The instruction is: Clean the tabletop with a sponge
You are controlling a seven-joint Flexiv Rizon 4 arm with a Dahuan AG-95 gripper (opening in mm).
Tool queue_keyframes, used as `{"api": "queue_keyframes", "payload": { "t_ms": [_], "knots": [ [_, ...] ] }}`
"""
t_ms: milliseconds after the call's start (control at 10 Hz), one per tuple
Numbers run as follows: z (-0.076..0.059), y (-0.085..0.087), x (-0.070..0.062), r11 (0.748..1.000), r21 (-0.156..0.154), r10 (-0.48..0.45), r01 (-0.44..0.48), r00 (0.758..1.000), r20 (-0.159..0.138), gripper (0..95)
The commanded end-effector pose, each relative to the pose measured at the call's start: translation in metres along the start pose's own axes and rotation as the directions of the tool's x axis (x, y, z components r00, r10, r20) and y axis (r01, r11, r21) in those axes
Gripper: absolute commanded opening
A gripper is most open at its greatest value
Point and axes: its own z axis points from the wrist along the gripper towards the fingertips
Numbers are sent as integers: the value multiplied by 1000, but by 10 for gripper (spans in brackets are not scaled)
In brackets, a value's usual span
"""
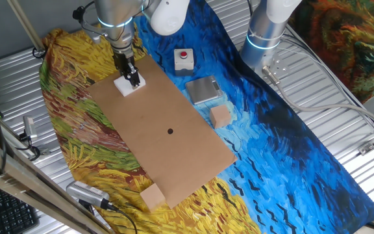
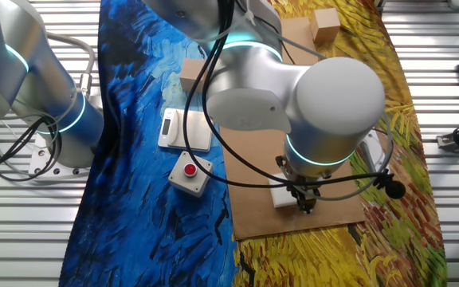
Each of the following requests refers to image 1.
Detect orange painted cloth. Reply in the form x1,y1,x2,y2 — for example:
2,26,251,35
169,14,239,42
287,0,374,104

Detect black keyboard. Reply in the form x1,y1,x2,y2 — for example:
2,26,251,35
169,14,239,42
0,181,40,234

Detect wooden block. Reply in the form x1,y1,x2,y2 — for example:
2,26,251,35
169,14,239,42
140,183,167,213
209,104,232,129

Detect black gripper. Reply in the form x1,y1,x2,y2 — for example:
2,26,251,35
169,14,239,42
113,51,142,90

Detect thick grey base cable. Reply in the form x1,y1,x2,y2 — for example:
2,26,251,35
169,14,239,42
261,64,374,131

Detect black small camera cable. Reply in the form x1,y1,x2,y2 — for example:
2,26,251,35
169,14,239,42
14,131,42,163

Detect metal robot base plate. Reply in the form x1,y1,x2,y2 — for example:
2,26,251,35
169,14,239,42
255,53,292,82

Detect blue yellow painted tablecloth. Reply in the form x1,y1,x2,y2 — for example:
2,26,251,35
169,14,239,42
39,0,374,234

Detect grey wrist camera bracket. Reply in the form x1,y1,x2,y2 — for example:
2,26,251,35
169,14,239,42
81,19,107,45

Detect grey metal pole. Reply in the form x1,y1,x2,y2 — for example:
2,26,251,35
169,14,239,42
6,0,47,53

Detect small silver camera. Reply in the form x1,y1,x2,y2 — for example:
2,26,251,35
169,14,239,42
23,116,38,141

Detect brown cardboard sheet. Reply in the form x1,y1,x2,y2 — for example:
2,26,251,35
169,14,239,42
87,55,238,209

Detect aluminium frame beam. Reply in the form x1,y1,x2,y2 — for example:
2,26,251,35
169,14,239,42
0,131,110,234

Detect black round cable connector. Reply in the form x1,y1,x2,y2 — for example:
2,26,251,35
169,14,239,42
72,6,86,23

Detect ribbed silver camera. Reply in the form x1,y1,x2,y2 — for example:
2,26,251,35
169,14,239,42
66,180,110,209

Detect white sponge block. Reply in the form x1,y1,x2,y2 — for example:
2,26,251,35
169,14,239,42
113,73,147,98

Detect silver kitchen scale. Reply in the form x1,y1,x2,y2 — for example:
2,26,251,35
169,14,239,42
184,75,224,105

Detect black ribbed camera cable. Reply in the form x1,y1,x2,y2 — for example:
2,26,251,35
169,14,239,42
107,203,138,234

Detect grey box red button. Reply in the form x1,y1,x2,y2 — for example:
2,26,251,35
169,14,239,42
173,48,195,77

